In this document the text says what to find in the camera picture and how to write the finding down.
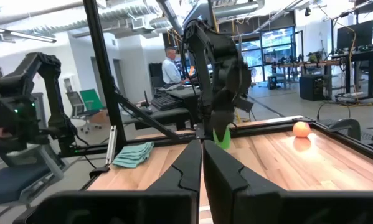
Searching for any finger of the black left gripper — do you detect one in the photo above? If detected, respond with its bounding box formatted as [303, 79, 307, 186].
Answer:
[211, 115, 223, 142]
[222, 115, 234, 142]

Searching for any grey office chair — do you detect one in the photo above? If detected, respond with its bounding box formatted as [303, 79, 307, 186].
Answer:
[65, 91, 103, 133]

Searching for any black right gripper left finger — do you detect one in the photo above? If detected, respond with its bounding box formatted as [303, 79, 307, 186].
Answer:
[13, 139, 203, 224]

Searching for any person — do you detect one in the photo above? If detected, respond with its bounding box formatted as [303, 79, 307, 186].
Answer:
[161, 46, 192, 86]

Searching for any black equipment box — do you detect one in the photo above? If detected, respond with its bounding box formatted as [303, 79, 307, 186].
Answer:
[298, 74, 326, 101]

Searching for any yellow cable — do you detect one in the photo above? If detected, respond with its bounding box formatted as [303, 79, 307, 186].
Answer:
[338, 21, 373, 108]

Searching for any orange toy fruit ball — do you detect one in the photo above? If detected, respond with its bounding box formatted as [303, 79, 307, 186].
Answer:
[292, 121, 312, 139]

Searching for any black workstation desk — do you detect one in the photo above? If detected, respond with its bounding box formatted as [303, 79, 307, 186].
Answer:
[330, 49, 373, 101]

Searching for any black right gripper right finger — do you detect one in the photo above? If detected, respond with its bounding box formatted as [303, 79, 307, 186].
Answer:
[203, 140, 373, 224]

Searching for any green board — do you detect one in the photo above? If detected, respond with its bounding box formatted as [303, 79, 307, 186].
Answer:
[79, 88, 107, 111]

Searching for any silver ventilation duct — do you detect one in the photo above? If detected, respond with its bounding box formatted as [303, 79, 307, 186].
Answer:
[70, 0, 181, 35]

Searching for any brown cardboard box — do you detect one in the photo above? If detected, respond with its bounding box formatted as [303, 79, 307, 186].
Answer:
[88, 108, 110, 124]

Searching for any black computer monitor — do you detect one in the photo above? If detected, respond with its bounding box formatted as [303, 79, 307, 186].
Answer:
[336, 19, 373, 51]

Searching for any green toy vegetable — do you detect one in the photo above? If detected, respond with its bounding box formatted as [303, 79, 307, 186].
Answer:
[212, 125, 232, 151]

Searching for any teal folded cloth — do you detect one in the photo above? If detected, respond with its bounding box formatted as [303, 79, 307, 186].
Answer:
[111, 141, 155, 169]

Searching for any black keyboard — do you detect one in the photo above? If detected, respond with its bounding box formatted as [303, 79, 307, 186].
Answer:
[150, 94, 184, 112]

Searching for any grey blue chair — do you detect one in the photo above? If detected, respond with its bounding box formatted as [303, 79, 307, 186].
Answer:
[0, 145, 66, 207]

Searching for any wooden workbench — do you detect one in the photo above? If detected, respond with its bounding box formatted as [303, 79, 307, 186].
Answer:
[271, 58, 342, 90]

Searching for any silver metal bracket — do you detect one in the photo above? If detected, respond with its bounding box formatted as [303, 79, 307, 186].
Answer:
[106, 124, 118, 166]

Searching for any long ceiling light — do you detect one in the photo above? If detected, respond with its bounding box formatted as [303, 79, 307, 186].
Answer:
[0, 24, 58, 44]

